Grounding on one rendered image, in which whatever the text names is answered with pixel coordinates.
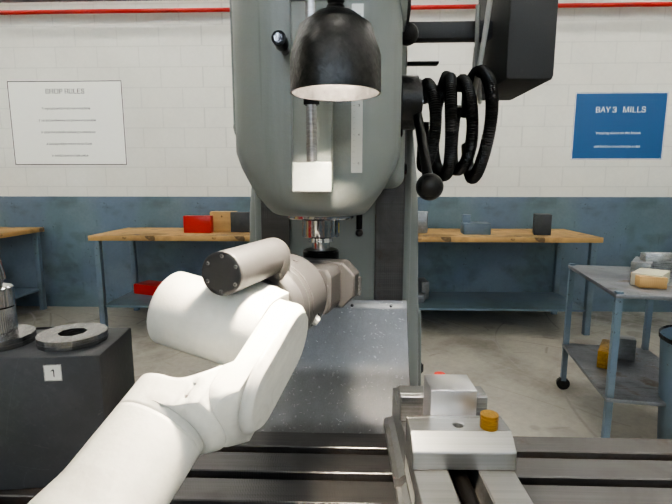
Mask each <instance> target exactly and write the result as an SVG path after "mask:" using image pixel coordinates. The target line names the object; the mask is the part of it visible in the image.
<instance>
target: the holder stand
mask: <svg viewBox="0 0 672 504"><path fill-rule="evenodd" d="M18 328H19V331H18V332H17V333H16V334H13V335H11V336H7V337H3V338H0V490H11V489H29V488H45V487H46V486H47V485H48V484H49V483H50V482H51V481H52V480H53V479H55V478H56V477H57V476H58V475H59V474H60V473H61V472H62V471H63V470H64V469H65V468H66V467H67V465H68V464H69V463H70V462H71V461H72V459H73V458H74V457H75V456H76V455H77V453H78V452H79V451H80V450H81V449H82V447H83V446H84V445H85V444H86V442H87V441H88V440H89V439H90V438H91V436H92V435H93V434H94V433H95V432H96V430H97V429H98V428H99V427H100V425H101V424H102V423H103V422H104V421H105V419H106V418H107V417H108V416H109V415H110V413H111V412H112V411H113V410H114V408H115V407H116V406H117V405H118V404H119V402H120V401H121V400H122V399H123V398H124V396H125V395H126V394H127V393H128V391H129V390H130V389H131V388H132V387H133V385H134V384H135V379H134V364H133V350H132V336H131V328H129V327H122V328H108V327H107V326H106V325H105V324H101V323H91V322H85V323H73V324H67V325H61V326H57V327H54V328H50V329H47V330H36V328H35V326H32V325H26V324H18Z"/></svg>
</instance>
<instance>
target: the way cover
mask: <svg viewBox="0 0 672 504"><path fill-rule="evenodd" d="M382 301H383V302H382ZM401 302H403V303H401ZM379 303H380V304H379ZM386 303H388V304H386ZM390 303H392V304H390ZM391 305H392V306H391ZM351 307H353V308H351ZM350 308H351V310H350ZM383 309H384V310H383ZM389 310H390V311H389ZM350 311H351V312H350ZM364 311H365V312H364ZM341 312H343V313H341ZM369 313H370V314H371V315H370V314H369ZM392 313H393V314H392ZM354 314H355V315H354ZM339 317H340V318H339ZM360 317H361V318H360ZM399 318H400V319H401V320H400V319H399ZM385 319H386V320H387V321H386V320H385ZM402 319H404V320H402ZM399 321H401V322H399ZM371 322H372V323H371ZM370 323H371V324H370ZM390 323H391V324H390ZM375 324H376V326H375ZM395 324H396V325H397V326H396V325H395ZM329 326H330V328H329ZM351 326H352V327H351ZM376 328H377V329H376ZM396 328H397V329H396ZM399 328H400V329H399ZM323 331H324V332H323ZM343 331H345V332H343ZM351 331H352V332H351ZM380 332H382V333H380ZM337 333H338V334H337ZM351 333H352V334H353V335H352V334H351ZM371 333H372V335H371ZM375 333H376V334H375ZM390 333H391V334H390ZM377 334H378V335H377ZM383 334H385V335H383ZM364 335H365V337H364ZM379 336H380V337H379ZM383 336H384V337H383ZM382 337H383V338H382ZM374 338H375V339H374ZM364 339H365V340H364ZM316 340H317V341H318V342H317V341H316ZM307 341H308V342H307ZM325 342H326V343H325ZM397 344H398V345H397ZM380 345H382V346H380ZM373 346H374V347H373ZM308 347H309V348H308ZM355 347H356V348H355ZM382 347H383V348H382ZM360 351H361V352H360ZM379 351H380V353H379ZM359 352H360V353H359ZM351 355H352V356H351ZM374 356H375V357H376V358H375V357H374ZM337 357H338V358H337ZM395 358H396V360H395ZM318 359H320V360H318ZM377 359H378V360H377ZM392 359H393V360H392ZM321 360H322V361H321ZM363 361H364V362H363ZM343 362H344V363H343ZM396 362H397V363H396ZM356 363H357V364H356ZM331 365H332V366H331ZM361 365H362V366H361ZM377 365H378V366H377ZM309 366H310V367H309ZM339 366H340V367H339ZM360 366H361V367H360ZM306 367H307V368H306ZM325 368H326V369H325ZM331 368H332V369H331ZM390 368H392V369H390ZM324 369H325V370H324ZM388 369H389V371H388ZM337 370H338V372H337ZM373 370H374V371H373ZM294 371H295V372H293V373H292V374H294V375H291V377H290V379H289V381H288V383H287V385H286V386H285V388H284V390H283V392H282V394H281V396H280V398H279V400H278V402H277V404H276V406H275V407H274V409H273V411H272V413H271V415H270V417H269V418H268V420H267V421H266V423H265V424H264V425H263V426H262V427H261V428H260V429H258V430H256V431H255V432H306V433H313V432H314V433H343V431H344V433H360V432H361V434H385V431H384V419H385V418H386V417H390V416H392V398H393V388H398V386H411V385H410V371H409V344H408V314H407V301H394V300H351V301H350V302H348V303H347V304H346V305H345V306H344V307H343V308H337V307H334V308H333V309H332V310H331V311H330V312H329V313H327V314H324V315H323V314H322V316H321V320H320V321H319V323H318V324H317V325H314V326H312V327H311V328H310V329H309V330H308V331H307V336H306V341H305V345H304V348H303V351H302V354H301V357H300V359H299V361H298V363H297V365H296V367H295V369H294ZM296 372H297V373H298V374H297V373H296ZM334 372H335V373H334ZM378 372H379V373H378ZM333 373H334V374H333ZM323 374H324V375H325V376H324V375H323ZM371 374H372V375H371ZM333 375H334V376H333ZM360 375H361V376H360ZM396 375H397V376H396ZM338 376H339V377H338ZM355 376H356V377H355ZM402 376H403V377H402ZM313 377H314V378H315V379H314V378H313ZM337 377H338V378H337ZM395 377H397V378H395ZM401 377H402V378H401ZM366 378H367V379H366ZM294 380H295V381H294ZM367 382H368V383H367ZM371 382H372V383H371ZM300 383H301V384H300ZM341 384H342V385H343V386H342V385H341ZM400 384H401V385H400ZM365 385H366V386H365ZM318 386H319V387H320V388H319V387H318ZM363 386H364V388H362V387H363ZM371 386H373V387H371ZM395 386H396V387H395ZM294 388H295V389H294ZM350 388H351V389H352V390H351V389H350ZM332 389H333V390H332ZM354 389H355V390H354ZM383 389H384V390H383ZM292 390H293V391H292ZM300 390H302V391H300ZM331 390H332V391H331ZM310 391H311V392H310ZM348 391H349V393H348ZM367 391H368V392H367ZM289 392H290V393H289ZM352 392H353V393H352ZM293 393H294V395H293ZM330 393H331V394H330ZM333 393H334V394H333ZM359 394H360V395H359ZM358 395H359V396H358ZM314 397H315V398H314ZM388 397H390V398H388ZM325 398H326V399H325ZM287 399H288V401H287ZM306 399H307V400H306ZM285 400H286V401H285ZM338 400H339V401H338ZM374 400H375V401H374ZM329 402H330V404H329ZM341 402H342V403H341ZM308 403H309V404H308ZM310 403H311V404H310ZM331 403H332V404H331ZM337 403H338V404H337ZM292 404H293V405H292ZM294 404H295V407H294ZM297 404H299V405H297ZM370 404H373V405H370ZM337 406H338V407H337ZM358 406H359V407H358ZM365 407H366V408H365ZM307 409H308V411H307ZM299 412H302V413H299ZM313 412H314V413H313ZM345 412H346V414H345ZM373 412H374V414H373ZM283 413H285V414H283ZM303 413H305V414H303ZM279 414H281V415H279ZM344 414H345V416H344ZM295 415H297V416H296V417H295ZM321 415H323V416H321ZM356 416H357V417H356ZM310 417H311V418H310ZM336 418H337V419H338V420H339V419H340V420H339V421H341V422H339V421H338V420H337V419H336ZM376 418H377V420H375V419H376ZM382 418H383V419H382ZM271 419H272V420H271ZM283 419H284V420H283ZM281 420H282V421H281ZM344 420H345V422H344ZM283 422H284V424H283ZM305 422H306V423H305ZM352 422H353V423H352ZM286 423H287V424H288V425H287V424H286ZM319 423H321V425H319ZM367 423H368V425H367ZM338 424H339V425H338ZM342 424H343V425H342ZM286 425H287V426H286ZM300 425H302V426H300ZM332 425H333V426H332ZM274 426H275V427H274ZM285 426H286V427H285ZM316 426H317V427H316ZM331 426H332V427H331ZM289 427H290V428H291V429H290V428H289ZM293 427H295V428H294V429H293ZM348 427H349V428H348ZM278 429H279V430H278ZM333 429H334V430H333ZM261 430H264V431H261ZM270 430H271V431H270ZM283 430H284V431H283ZM303 430H304V431H303ZM369 430H370V431H369ZM382 430H383V432H382Z"/></svg>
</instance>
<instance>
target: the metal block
mask: <svg viewBox="0 0 672 504"><path fill-rule="evenodd" d="M476 405H477V390H476V388H475V387H474V385H473V384H472V382H471V381H470V379H469V378H468V376H467V375H462V374H424V396H423V415H434V416H476Z"/></svg>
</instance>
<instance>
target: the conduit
mask: <svg viewBox="0 0 672 504"><path fill-rule="evenodd" d="M438 64H439V61H407V66H437V65H438ZM475 76H476V77H478V78H480V79H481V81H482V83H483V87H484V92H485V100H486V101H485V105H486V106H485V107H486V108H485V109H486V110H485V114H486V115H485V120H484V121H485V122H484V125H483V126H484V127H483V128H484V129H483V132H482V133H483V134H482V137H481V138H482V139H481V143H480V146H479V150H478V152H477V153H478V154H477V156H476V160H475V162H473V159H474V156H475V153H476V149H477V144H478V143H477V142H478V136H479V135H478V134H479V133H478V131H479V130H478V129H479V127H478V126H479V125H478V124H479V122H478V121H479V119H478V118H479V117H478V116H479V114H478V113H479V112H478V104H477V97H476V93H475V89H474V86H473V83H474V77H475ZM496 81H497V80H496V77H495V75H494V73H493V72H492V70H491V69H490V68H489V67H488V66H486V65H478V66H475V67H473V68H472V69H471V70H470V72H469V73H468V75H466V74H460V75H459V76H457V77H456V74H454V73H453V72H450V71H444V72H443V73H442V74H441V76H440V78H439V81H438V85H436V83H435V81H434V80H432V79H431V78H424V79H423V80H422V84H423V104H427V103H428V105H429V115H430V116H429V117H430V118H429V119H430V121H429V122H424V127H425V132H426V138H427V143H428V149H429V154H430V160H431V165H432V171H433V173H434V174H436V175H438V176H439V177H440V178H441V179H442V181H448V180H449V179H450V178H451V177H452V175H454V176H460V175H462V174H464V177H465V180H466V182H467V183H469V184H475V183H477V182H478V181H479V180H480V179H481V178H482V176H483V174H484V172H485V170H486V167H487V164H488V161H489V158H490V154H491V152H492V151H491V150H492V147H493V146H492V145H493V142H494V141H493V140H494V137H495V134H496V133H495V132H496V129H497V128H496V127H497V124H498V123H497V121H498V120H497V119H498V117H497V116H498V113H499V112H498V111H499V110H498V108H499V107H498V106H499V102H498V101H499V97H498V96H499V95H498V94H499V92H498V91H499V90H498V86H497V85H498V84H497V82H496ZM457 92H461V93H462V97H461V98H462V99H461V102H462V103H461V104H462V105H457V104H458V103H457V102H458V101H457ZM444 103H445V104H444ZM443 105H445V106H444V107H445V109H444V110H445V111H444V112H445V116H444V117H445V121H444V122H445V126H444V127H445V131H444V132H445V136H444V137H445V141H444V142H445V143H444V144H445V145H444V146H445V148H444V160H443V165H442V162H441V158H440V152H439V142H440V137H441V136H440V135H441V133H440V132H441V129H442V128H441V126H442V125H441V124H442V120H441V119H442V109H443ZM461 117H462V118H466V120H467V121H466V122H467V123H466V125H467V126H466V127H467V128H466V129H467V130H466V137H465V143H463V144H462V145H461V148H462V149H461V150H462V151H461V152H462V153H461V154H462V156H461V158H460V160H459V162H458V138H459V137H458V136H459V135H458V134H459V130H460V129H459V128H460V127H459V126H460V119H461ZM429 124H430V125H429ZM416 160H417V161H416V165H417V169H418V171H420V172H421V173H422V171H421V165H420V158H419V152H418V147H417V158H416Z"/></svg>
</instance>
